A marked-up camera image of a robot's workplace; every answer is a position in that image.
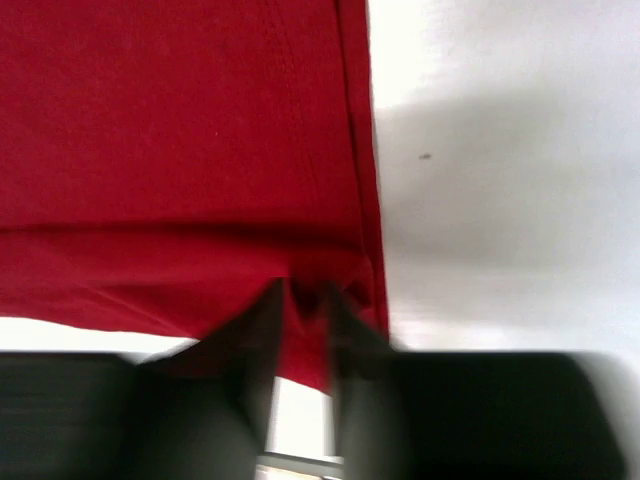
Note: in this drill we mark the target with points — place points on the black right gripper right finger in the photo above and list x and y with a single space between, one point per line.
464 415

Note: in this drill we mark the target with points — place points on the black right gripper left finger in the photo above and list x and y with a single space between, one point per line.
199 413

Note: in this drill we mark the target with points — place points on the red t shirt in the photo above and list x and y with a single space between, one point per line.
163 162

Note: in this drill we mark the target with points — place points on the aluminium mounting rail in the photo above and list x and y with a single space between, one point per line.
301 465

